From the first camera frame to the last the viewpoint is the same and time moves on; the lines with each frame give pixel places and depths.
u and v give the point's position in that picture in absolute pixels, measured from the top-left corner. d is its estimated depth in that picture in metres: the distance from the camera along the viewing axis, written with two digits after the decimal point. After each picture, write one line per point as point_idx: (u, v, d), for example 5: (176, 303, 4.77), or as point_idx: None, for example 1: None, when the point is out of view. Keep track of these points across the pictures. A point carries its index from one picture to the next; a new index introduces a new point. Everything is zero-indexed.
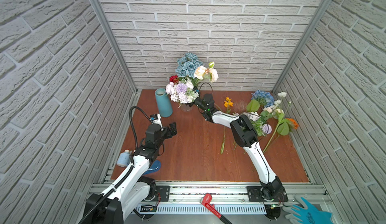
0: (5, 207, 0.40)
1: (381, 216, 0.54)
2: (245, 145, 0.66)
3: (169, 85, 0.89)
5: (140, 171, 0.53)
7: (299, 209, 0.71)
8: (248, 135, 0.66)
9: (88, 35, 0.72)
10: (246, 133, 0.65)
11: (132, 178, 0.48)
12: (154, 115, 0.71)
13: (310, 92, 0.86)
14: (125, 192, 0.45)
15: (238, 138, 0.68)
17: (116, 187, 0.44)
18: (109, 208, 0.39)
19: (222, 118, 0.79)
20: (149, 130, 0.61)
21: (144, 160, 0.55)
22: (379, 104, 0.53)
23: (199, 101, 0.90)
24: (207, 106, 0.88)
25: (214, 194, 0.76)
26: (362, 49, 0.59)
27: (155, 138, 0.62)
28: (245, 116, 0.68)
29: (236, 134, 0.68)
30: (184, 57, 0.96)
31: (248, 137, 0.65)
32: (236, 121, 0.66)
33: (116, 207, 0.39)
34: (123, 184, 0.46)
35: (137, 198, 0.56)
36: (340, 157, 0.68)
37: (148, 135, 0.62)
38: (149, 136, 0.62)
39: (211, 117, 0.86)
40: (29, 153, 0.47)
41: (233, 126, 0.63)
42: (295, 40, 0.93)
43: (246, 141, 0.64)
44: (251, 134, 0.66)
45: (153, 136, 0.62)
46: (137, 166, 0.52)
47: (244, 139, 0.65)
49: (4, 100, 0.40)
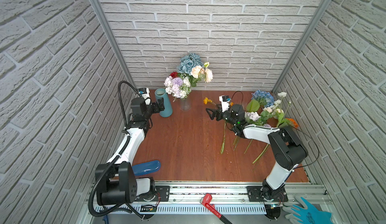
0: (6, 207, 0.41)
1: (381, 216, 0.54)
2: (289, 166, 0.49)
3: (167, 78, 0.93)
5: (137, 139, 0.53)
7: (299, 209, 0.71)
8: (295, 153, 0.49)
9: (88, 35, 0.72)
10: (291, 150, 0.49)
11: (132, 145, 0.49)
12: (142, 89, 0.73)
13: (310, 92, 0.86)
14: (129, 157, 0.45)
15: (280, 155, 0.52)
17: (120, 154, 0.45)
18: (120, 170, 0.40)
19: (257, 131, 0.64)
20: (134, 104, 0.60)
21: (139, 130, 0.56)
22: (379, 104, 0.53)
23: (228, 114, 0.81)
24: (237, 117, 0.76)
25: (214, 194, 0.76)
26: (362, 49, 0.59)
27: (142, 112, 0.63)
28: (291, 130, 0.52)
29: (277, 150, 0.52)
30: (188, 57, 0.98)
31: (295, 157, 0.49)
32: (277, 133, 0.52)
33: (128, 168, 0.41)
34: (126, 150, 0.47)
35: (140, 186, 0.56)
36: (340, 157, 0.68)
37: (134, 109, 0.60)
38: (136, 110, 0.62)
39: (242, 131, 0.73)
40: (29, 153, 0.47)
41: (274, 139, 0.52)
42: (295, 40, 0.93)
43: (292, 161, 0.48)
44: (298, 151, 0.50)
45: (140, 109, 0.62)
46: (135, 135, 0.54)
47: (289, 158, 0.48)
49: (4, 100, 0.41)
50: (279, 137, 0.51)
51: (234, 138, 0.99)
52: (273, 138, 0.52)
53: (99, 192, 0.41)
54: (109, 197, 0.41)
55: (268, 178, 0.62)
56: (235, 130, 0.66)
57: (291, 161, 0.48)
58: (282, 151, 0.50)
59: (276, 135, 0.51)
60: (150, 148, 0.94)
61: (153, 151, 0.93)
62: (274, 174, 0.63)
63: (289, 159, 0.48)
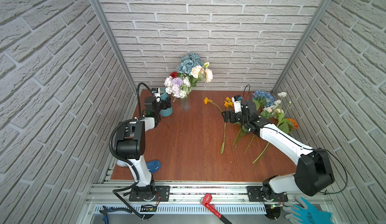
0: (6, 207, 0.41)
1: (381, 216, 0.54)
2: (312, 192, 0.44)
3: (167, 78, 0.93)
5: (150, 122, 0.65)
7: (299, 209, 0.71)
8: (322, 182, 0.43)
9: (88, 35, 0.72)
10: (322, 182, 0.44)
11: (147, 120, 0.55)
12: (155, 89, 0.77)
13: (310, 92, 0.86)
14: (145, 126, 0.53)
15: (307, 183, 0.45)
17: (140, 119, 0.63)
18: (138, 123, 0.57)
19: (279, 139, 0.54)
20: (147, 101, 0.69)
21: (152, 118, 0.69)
22: (379, 104, 0.53)
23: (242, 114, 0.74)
24: (248, 113, 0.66)
25: (214, 194, 0.76)
26: (362, 49, 0.59)
27: (153, 108, 0.77)
28: (325, 155, 0.44)
29: (307, 179, 0.44)
30: (188, 57, 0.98)
31: (322, 189, 0.43)
32: (310, 160, 0.43)
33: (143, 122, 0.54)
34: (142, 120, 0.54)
35: (144, 168, 0.59)
36: (340, 157, 0.69)
37: (147, 106, 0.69)
38: (149, 107, 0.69)
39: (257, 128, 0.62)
40: (29, 153, 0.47)
41: (308, 168, 0.43)
42: (295, 40, 0.93)
43: (318, 189, 0.43)
44: (327, 183, 0.44)
45: (152, 106, 0.76)
46: (149, 119, 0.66)
47: (316, 188, 0.42)
49: (4, 100, 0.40)
50: (314, 170, 0.42)
51: (234, 139, 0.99)
52: (306, 165, 0.43)
53: (117, 138, 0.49)
54: (121, 148, 0.50)
55: (272, 180, 0.67)
56: (250, 125, 0.65)
57: (316, 192, 0.43)
58: (312, 185, 0.43)
59: (312, 168, 0.42)
60: (150, 148, 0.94)
61: (153, 151, 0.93)
62: (279, 179, 0.62)
63: (316, 191, 0.42)
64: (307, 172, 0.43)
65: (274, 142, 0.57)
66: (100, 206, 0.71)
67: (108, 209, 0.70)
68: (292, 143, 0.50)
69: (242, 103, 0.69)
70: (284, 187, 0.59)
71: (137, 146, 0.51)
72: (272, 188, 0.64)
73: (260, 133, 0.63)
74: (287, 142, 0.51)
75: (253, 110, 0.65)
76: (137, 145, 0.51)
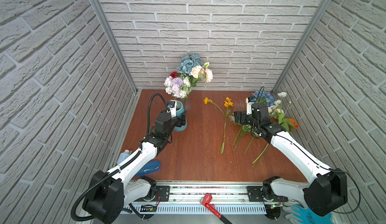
0: (5, 207, 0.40)
1: (381, 216, 0.54)
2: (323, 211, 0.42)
3: (167, 79, 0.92)
5: (146, 158, 0.53)
7: (299, 209, 0.71)
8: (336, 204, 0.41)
9: (88, 35, 0.72)
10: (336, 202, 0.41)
11: (137, 163, 0.48)
12: (171, 102, 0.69)
13: (310, 92, 0.86)
14: (129, 174, 0.45)
15: (319, 203, 0.42)
17: (121, 169, 0.44)
18: (111, 188, 0.40)
19: (291, 151, 0.51)
20: (159, 119, 0.59)
21: (152, 148, 0.55)
22: (379, 103, 0.53)
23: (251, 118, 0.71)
24: (259, 117, 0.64)
25: (214, 194, 0.76)
26: (362, 49, 0.59)
27: (163, 129, 0.61)
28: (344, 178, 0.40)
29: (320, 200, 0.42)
30: (188, 57, 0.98)
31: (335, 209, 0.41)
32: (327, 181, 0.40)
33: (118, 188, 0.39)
34: (128, 167, 0.46)
35: (135, 195, 0.56)
36: (340, 157, 0.68)
37: (157, 125, 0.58)
38: (158, 126, 0.62)
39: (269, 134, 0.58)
40: (29, 153, 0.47)
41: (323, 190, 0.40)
42: (295, 40, 0.93)
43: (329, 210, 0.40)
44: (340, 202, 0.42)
45: (162, 126, 0.60)
46: (145, 154, 0.52)
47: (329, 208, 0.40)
49: (4, 100, 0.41)
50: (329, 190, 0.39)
51: (234, 138, 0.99)
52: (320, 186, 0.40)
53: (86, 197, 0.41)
54: (89, 209, 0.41)
55: (273, 183, 0.65)
56: (261, 131, 0.61)
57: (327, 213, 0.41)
58: (325, 206, 0.41)
59: (329, 189, 0.39)
60: None
61: None
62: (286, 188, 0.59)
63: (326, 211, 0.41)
64: (321, 192, 0.41)
65: (287, 154, 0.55)
66: None
67: None
68: (308, 159, 0.46)
69: (253, 106, 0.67)
70: (287, 193, 0.58)
71: (105, 214, 0.40)
72: (272, 189, 0.64)
73: (271, 140, 0.59)
74: (302, 157, 0.47)
75: (265, 114, 0.61)
76: (105, 213, 0.40)
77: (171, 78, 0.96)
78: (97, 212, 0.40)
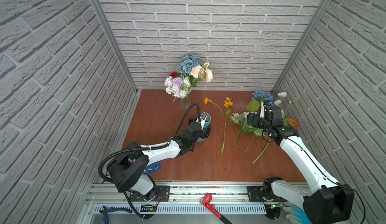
0: (5, 207, 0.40)
1: (381, 216, 0.54)
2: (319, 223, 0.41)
3: (167, 79, 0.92)
5: (170, 153, 0.58)
7: (299, 209, 0.71)
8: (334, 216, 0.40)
9: (88, 35, 0.72)
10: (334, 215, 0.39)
11: (163, 152, 0.53)
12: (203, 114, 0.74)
13: (310, 92, 0.86)
14: (153, 158, 0.49)
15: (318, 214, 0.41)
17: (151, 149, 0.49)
18: (138, 160, 0.44)
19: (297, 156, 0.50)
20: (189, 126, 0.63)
21: (176, 149, 0.59)
22: (379, 104, 0.53)
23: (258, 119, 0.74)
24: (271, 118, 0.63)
25: (214, 194, 0.76)
26: (362, 49, 0.59)
27: (190, 137, 0.65)
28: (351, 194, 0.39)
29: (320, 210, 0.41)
30: (188, 57, 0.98)
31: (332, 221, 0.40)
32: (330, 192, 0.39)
33: (143, 162, 0.43)
34: (156, 151, 0.50)
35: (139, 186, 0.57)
36: (340, 157, 0.68)
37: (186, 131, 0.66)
38: (187, 133, 0.66)
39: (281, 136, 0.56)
40: (29, 153, 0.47)
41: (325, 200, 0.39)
42: (295, 40, 0.93)
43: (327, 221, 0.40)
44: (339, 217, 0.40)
45: (190, 134, 0.64)
46: (169, 150, 0.56)
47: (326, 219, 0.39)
49: (4, 100, 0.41)
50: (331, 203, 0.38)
51: (234, 139, 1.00)
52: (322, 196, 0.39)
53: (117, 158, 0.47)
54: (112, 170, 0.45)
55: (274, 184, 0.65)
56: (271, 131, 0.60)
57: None
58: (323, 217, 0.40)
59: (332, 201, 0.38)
60: None
61: None
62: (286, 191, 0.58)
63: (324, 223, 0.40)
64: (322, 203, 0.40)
65: (292, 157, 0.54)
66: (100, 206, 0.71)
67: (108, 209, 0.70)
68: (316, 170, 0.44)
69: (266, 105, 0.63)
70: (287, 196, 0.58)
71: (120, 181, 0.43)
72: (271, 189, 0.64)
73: (280, 142, 0.57)
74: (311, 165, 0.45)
75: (276, 116, 0.60)
76: (121, 179, 0.43)
77: (171, 78, 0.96)
78: (117, 175, 0.44)
